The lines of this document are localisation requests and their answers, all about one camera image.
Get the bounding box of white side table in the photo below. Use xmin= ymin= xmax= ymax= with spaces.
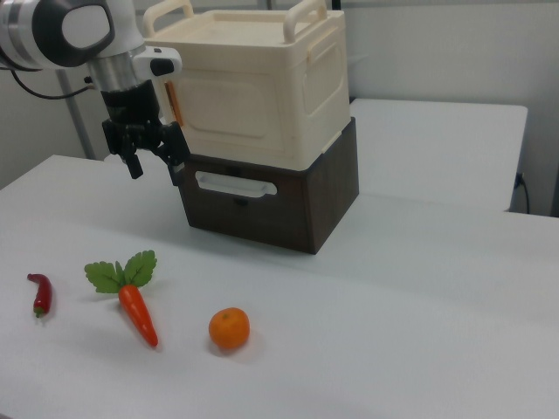
xmin=349 ymin=98 xmax=528 ymax=215

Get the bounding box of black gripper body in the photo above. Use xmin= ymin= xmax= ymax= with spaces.
xmin=100 ymin=82 xmax=191 ymax=166

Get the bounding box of dark brown drawer box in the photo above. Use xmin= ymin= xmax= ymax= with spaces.
xmin=178 ymin=115 xmax=362 ymax=255

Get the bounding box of cream cabinet carrying handle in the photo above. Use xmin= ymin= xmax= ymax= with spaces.
xmin=143 ymin=0 xmax=194 ymax=37
xmin=282 ymin=0 xmax=329 ymax=45

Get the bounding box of partly hidden red chili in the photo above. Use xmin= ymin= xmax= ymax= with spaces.
xmin=84 ymin=249 xmax=159 ymax=349

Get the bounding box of white drawer handle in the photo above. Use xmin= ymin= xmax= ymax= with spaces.
xmin=195 ymin=170 xmax=279 ymax=200

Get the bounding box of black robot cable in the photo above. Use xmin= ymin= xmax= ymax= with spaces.
xmin=10 ymin=69 xmax=95 ymax=100

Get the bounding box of toy orange fruit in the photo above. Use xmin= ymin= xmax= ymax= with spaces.
xmin=208 ymin=306 xmax=251 ymax=350

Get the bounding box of grey metal pole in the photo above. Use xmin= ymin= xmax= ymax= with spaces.
xmin=56 ymin=69 xmax=98 ymax=161

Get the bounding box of cream plastic cabinet box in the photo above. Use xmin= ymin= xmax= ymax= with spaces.
xmin=142 ymin=0 xmax=351 ymax=172

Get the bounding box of red toy chili pepper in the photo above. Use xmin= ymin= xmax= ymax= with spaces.
xmin=26 ymin=272 xmax=53 ymax=319

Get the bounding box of cream cabinet door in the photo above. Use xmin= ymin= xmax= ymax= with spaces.
xmin=164 ymin=72 xmax=303 ymax=161

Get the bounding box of black wall cable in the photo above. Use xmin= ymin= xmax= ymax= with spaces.
xmin=514 ymin=172 xmax=532 ymax=215

